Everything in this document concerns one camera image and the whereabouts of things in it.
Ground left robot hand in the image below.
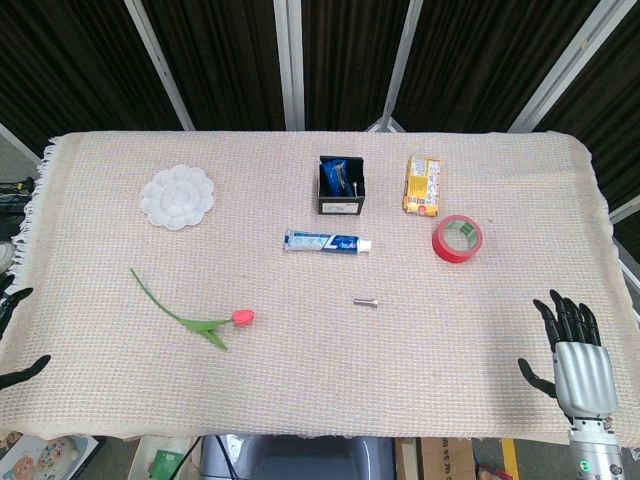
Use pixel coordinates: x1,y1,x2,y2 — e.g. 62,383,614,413
0,272,53,392

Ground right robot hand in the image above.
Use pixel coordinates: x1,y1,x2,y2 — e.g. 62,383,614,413
517,288,620,419

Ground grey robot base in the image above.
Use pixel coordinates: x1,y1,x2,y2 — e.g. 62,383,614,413
199,434,397,480

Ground colourful picture book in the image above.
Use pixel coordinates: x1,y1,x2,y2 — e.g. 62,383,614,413
0,432,101,480

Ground green card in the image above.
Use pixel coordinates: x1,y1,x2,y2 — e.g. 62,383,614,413
149,448,184,477

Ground brown cardboard box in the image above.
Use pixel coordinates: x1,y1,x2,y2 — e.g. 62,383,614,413
394,437,476,480

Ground red tape roll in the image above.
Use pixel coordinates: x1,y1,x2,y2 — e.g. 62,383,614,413
431,214,485,263

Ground pink artificial tulip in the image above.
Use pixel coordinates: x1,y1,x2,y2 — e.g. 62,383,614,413
129,267,256,351

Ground white flower-shaped paint palette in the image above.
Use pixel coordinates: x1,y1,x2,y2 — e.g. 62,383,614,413
139,167,216,231

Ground yellow snack packet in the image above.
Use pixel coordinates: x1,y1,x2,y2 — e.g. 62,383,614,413
401,154,444,217

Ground beige woven tablecloth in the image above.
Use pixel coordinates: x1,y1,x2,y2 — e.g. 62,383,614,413
0,130,640,445

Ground blue white toothpaste tube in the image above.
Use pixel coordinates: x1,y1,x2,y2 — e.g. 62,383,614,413
283,229,373,255

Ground black open box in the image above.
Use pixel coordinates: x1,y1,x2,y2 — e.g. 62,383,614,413
317,155,368,217

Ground blue packet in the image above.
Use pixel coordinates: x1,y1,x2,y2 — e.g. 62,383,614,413
322,159,351,197

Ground black base cable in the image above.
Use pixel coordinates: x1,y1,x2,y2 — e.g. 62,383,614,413
214,434,237,480

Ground white partition frame post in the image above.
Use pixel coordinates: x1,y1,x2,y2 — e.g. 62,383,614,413
367,0,426,134
123,0,196,132
273,0,306,131
507,0,627,134

